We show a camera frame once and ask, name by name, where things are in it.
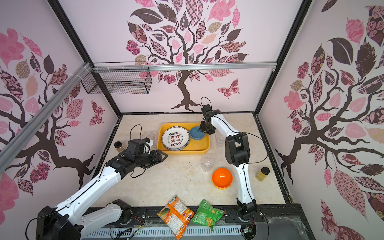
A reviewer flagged clear cup right of bin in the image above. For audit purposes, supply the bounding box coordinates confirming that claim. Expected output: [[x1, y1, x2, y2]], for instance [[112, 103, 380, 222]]
[[215, 132, 226, 147]]

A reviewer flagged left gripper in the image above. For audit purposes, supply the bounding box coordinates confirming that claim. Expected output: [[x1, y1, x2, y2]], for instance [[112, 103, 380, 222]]
[[134, 149, 168, 169]]

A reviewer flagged white vent grille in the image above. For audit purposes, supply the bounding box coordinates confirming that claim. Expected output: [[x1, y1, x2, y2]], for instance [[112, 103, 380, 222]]
[[83, 225, 243, 240]]

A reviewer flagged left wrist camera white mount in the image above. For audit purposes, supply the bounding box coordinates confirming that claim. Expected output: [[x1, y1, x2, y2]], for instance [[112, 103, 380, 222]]
[[143, 138, 154, 153]]

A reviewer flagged clear cup of bin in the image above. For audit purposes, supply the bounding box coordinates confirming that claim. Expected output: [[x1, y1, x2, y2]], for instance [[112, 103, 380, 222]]
[[215, 132, 226, 147], [142, 132, 156, 146]]

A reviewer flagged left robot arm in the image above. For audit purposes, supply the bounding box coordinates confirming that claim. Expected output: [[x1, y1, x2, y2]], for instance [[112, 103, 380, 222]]
[[36, 138, 168, 240]]

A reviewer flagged yellow plastic bin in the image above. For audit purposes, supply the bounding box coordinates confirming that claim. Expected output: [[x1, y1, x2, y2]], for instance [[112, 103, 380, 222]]
[[157, 122, 210, 155]]

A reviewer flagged aluminium rail bar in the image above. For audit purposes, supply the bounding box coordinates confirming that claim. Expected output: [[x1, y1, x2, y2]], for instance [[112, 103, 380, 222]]
[[0, 62, 277, 175]]

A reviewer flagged clear cup left of bin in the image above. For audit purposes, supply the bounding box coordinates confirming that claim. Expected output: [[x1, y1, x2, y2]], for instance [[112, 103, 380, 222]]
[[142, 132, 156, 146]]

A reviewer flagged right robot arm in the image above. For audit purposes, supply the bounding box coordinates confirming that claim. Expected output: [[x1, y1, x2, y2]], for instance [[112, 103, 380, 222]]
[[200, 105, 257, 221]]

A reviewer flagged clear cup near bowls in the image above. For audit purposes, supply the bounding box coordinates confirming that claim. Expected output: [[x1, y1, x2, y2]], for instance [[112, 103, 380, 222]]
[[201, 154, 215, 172]]

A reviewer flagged orange bowl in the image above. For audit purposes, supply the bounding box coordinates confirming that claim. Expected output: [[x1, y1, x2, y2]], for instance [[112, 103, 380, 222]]
[[212, 168, 233, 187]]

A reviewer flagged yellow bowl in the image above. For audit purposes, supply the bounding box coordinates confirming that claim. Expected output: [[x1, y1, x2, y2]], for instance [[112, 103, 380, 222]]
[[214, 184, 231, 190]]

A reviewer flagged yellow jar black lid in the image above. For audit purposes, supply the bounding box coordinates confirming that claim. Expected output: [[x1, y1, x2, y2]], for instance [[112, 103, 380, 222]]
[[256, 167, 270, 182]]

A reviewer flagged black wire basket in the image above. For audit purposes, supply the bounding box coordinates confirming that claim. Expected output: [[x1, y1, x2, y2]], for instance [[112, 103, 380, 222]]
[[81, 62, 153, 95]]

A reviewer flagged black-capped bottle left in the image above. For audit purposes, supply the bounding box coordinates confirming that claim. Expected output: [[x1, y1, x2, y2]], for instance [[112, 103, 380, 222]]
[[114, 141, 125, 153]]

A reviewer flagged green snack bag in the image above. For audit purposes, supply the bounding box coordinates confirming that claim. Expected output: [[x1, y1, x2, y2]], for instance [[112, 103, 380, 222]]
[[191, 199, 226, 232]]

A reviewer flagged orange snack bag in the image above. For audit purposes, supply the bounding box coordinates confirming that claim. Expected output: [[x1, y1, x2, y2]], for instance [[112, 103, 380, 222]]
[[157, 195, 195, 240]]

